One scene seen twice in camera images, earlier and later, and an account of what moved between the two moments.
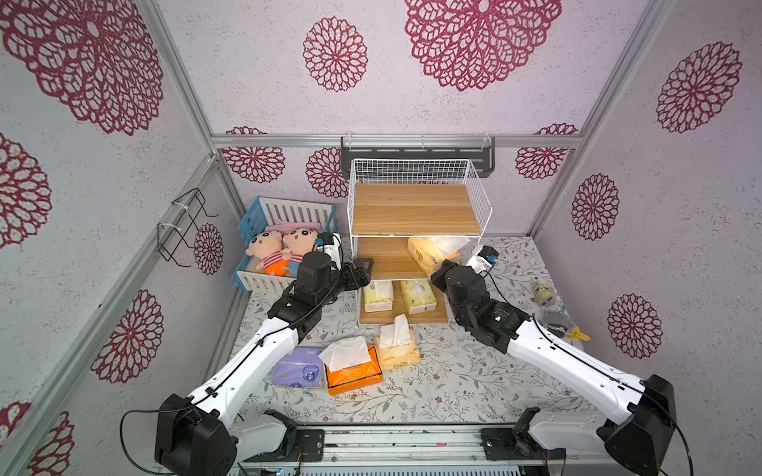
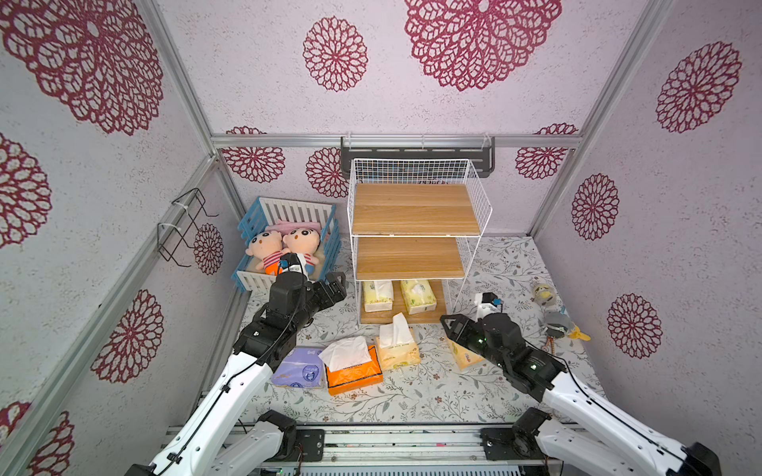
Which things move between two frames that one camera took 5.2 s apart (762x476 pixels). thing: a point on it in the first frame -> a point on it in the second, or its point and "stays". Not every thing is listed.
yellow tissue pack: x=395 y=348 stays
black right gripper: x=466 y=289 -> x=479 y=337
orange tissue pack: x=349 y=364 stays
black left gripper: x=362 y=276 -> x=336 y=289
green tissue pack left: x=378 y=296 stays
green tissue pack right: x=419 y=296 stays
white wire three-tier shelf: x=395 y=200 stays
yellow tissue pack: x=429 y=252 -> x=463 y=355
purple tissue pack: x=301 y=367 stays
